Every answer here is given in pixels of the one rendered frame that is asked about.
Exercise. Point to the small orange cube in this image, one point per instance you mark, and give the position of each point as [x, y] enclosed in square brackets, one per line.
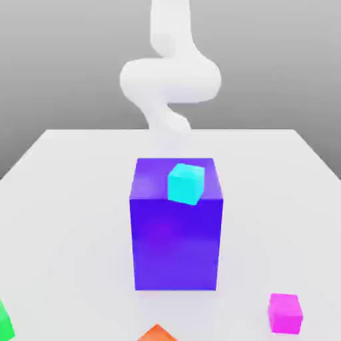
[157, 334]

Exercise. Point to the small green cube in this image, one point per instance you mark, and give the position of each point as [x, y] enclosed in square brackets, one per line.
[4, 325]

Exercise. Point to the small magenta cube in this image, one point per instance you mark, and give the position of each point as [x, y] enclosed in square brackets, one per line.
[285, 314]

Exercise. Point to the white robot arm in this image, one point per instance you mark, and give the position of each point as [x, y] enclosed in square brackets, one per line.
[170, 80]

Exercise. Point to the large purple box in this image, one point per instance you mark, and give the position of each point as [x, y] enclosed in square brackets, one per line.
[175, 245]

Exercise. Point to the small cyan cube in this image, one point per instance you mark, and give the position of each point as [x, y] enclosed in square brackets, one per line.
[185, 185]

